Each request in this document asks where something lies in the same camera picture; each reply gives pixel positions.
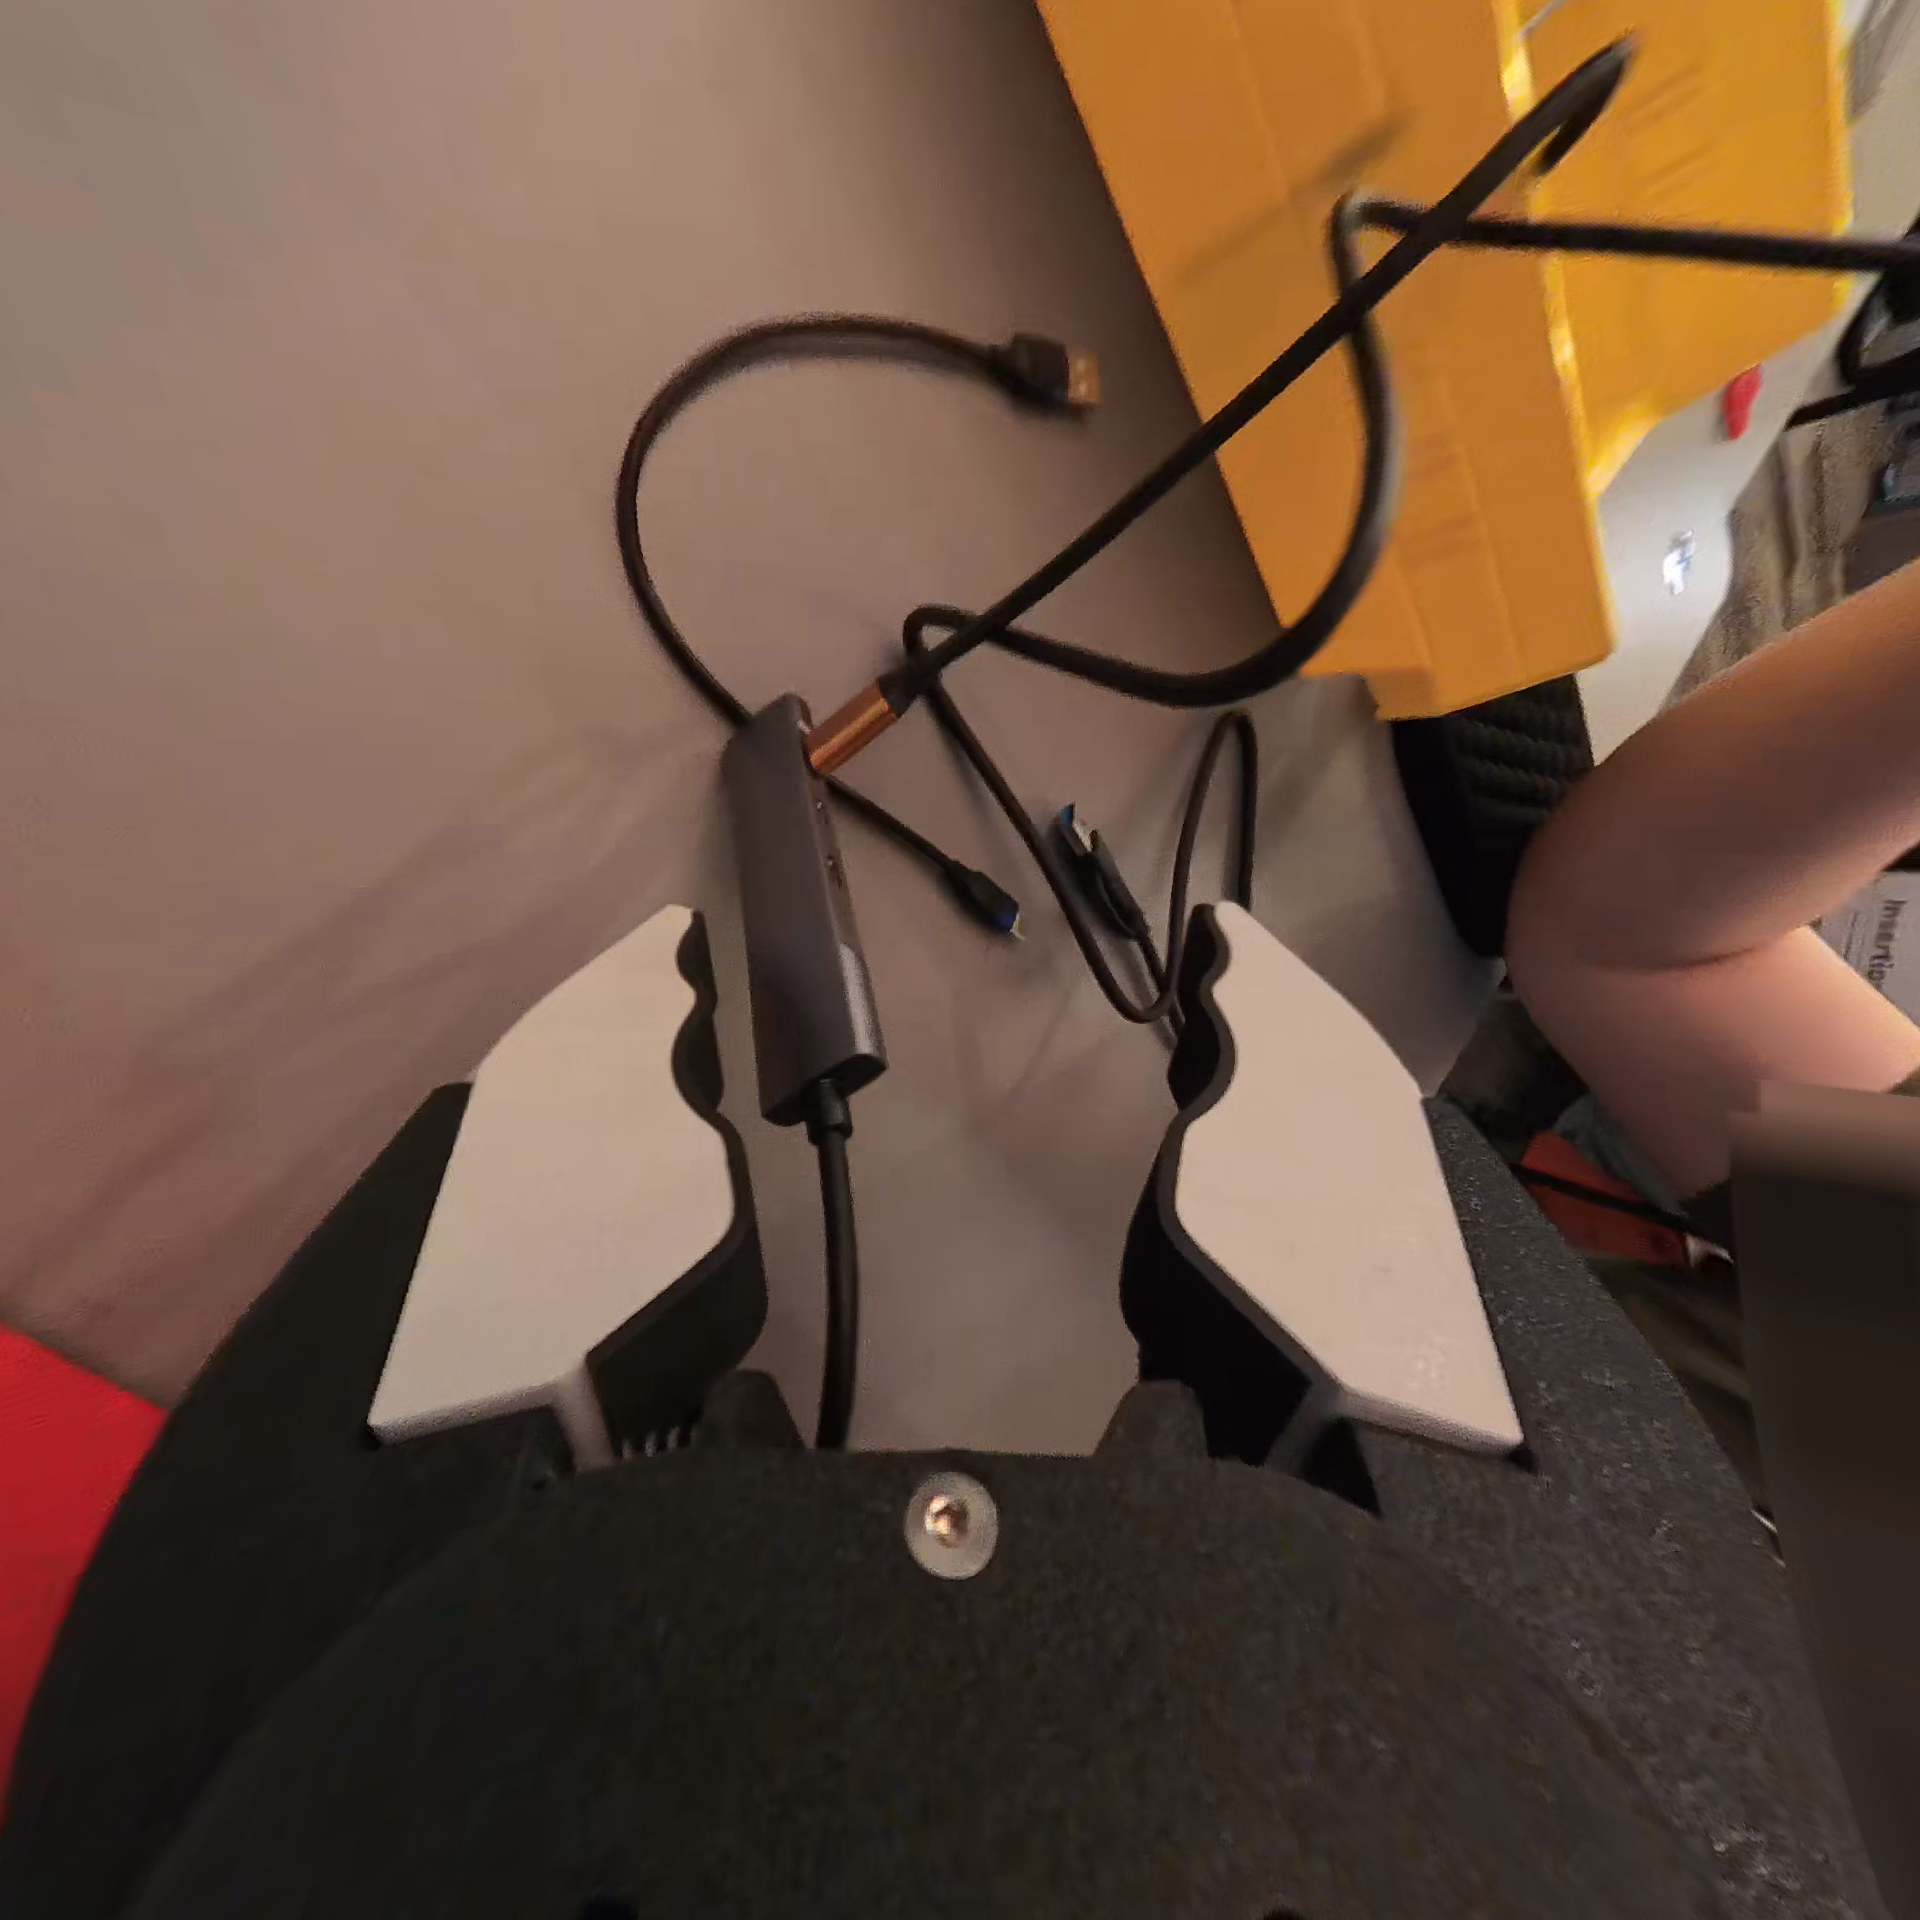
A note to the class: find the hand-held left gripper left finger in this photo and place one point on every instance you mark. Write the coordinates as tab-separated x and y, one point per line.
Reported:
571	1186

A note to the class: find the small red object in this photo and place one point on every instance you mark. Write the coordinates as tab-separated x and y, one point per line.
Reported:
1741	404

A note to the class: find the person's right forearm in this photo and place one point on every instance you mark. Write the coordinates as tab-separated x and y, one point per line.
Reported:
1697	839

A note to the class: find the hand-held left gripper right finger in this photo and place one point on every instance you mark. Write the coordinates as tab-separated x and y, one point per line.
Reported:
1319	1228

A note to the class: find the printed white paper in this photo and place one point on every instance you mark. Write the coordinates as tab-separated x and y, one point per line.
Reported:
1877	961

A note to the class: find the yellow plastic bin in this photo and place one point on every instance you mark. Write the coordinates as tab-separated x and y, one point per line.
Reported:
1244	152

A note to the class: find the grey usb hub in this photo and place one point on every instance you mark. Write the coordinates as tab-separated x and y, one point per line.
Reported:
794	933

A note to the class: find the black mesh chair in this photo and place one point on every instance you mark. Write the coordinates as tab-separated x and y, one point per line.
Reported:
1484	782

